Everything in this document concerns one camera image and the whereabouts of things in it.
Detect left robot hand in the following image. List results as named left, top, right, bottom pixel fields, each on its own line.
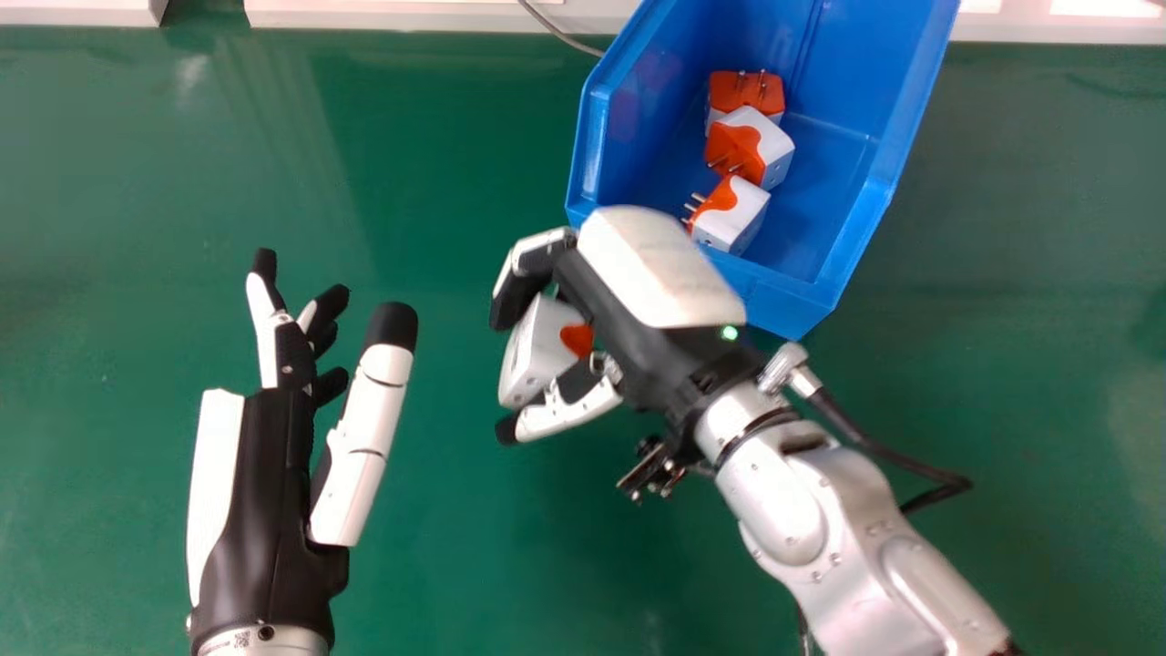
left=186, top=248, right=420, bottom=641

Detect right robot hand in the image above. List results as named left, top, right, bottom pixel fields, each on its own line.
left=489, top=206, right=792, bottom=504

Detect white-and-orange plug adapter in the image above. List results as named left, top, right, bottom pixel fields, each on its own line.
left=704, top=105, right=795, bottom=191
left=704, top=69, right=786, bottom=134
left=680, top=175, right=772, bottom=256
left=499, top=293, right=595, bottom=409

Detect blue plastic bin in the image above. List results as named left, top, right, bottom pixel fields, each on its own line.
left=565, top=0, right=961, bottom=342

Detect grey cable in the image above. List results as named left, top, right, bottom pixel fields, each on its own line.
left=517, top=0, right=606, bottom=59

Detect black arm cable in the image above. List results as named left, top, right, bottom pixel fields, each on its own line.
left=789, top=366, right=974, bottom=517

